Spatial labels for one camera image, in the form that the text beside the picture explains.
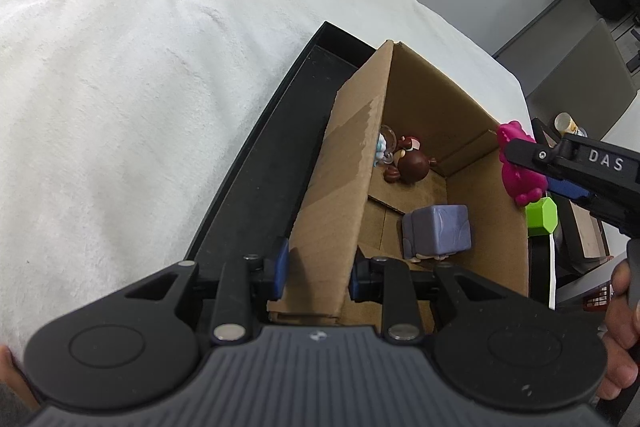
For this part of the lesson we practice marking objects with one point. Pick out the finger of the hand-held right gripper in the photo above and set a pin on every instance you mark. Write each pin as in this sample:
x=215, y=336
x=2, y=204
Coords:
x=525, y=154
x=567, y=189

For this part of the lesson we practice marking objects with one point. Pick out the white bed blanket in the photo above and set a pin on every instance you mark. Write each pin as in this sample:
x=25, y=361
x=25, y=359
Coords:
x=125, y=82

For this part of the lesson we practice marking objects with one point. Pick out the black tray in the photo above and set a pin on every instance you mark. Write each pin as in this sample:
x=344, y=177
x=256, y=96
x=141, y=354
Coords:
x=300, y=107

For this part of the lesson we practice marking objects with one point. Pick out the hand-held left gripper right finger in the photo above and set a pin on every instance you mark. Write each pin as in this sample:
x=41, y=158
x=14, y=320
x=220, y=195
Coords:
x=356, y=279

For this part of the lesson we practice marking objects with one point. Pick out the green hexagonal container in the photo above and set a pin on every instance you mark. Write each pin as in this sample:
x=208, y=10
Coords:
x=540, y=217

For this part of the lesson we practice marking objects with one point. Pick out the person's right hand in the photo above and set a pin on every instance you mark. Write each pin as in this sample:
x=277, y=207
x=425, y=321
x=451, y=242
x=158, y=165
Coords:
x=620, y=337

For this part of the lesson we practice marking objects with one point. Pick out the pink toy figure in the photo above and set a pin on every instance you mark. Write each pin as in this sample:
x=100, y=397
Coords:
x=520, y=187

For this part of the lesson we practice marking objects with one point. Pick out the paper cup stack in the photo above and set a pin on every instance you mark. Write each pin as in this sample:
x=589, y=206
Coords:
x=567, y=123

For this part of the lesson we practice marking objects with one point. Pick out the red basket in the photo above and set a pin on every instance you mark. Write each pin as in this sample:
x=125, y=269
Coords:
x=598, y=301

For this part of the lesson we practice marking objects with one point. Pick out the brown figurine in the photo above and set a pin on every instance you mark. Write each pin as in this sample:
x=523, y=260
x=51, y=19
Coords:
x=410, y=164

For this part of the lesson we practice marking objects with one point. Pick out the purple cube figurine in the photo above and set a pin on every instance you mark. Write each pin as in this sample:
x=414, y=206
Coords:
x=440, y=232

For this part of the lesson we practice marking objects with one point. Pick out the person's left forearm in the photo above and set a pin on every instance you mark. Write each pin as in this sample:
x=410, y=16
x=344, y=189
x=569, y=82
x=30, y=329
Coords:
x=12, y=377

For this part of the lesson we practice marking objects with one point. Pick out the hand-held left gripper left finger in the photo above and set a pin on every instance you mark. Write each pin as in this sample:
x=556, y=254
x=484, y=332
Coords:
x=280, y=267

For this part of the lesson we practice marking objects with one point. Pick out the brown cardboard box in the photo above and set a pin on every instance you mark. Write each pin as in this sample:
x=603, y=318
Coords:
x=340, y=187

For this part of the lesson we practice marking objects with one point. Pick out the small blue red figurine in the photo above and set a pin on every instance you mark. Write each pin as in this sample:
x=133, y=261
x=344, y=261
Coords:
x=382, y=148

